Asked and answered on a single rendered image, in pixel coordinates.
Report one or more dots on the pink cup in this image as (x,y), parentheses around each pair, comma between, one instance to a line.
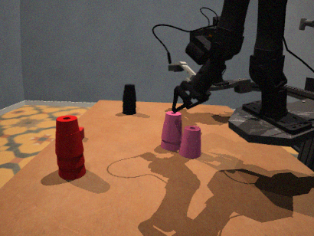
(191,142)
(172,127)
(170,146)

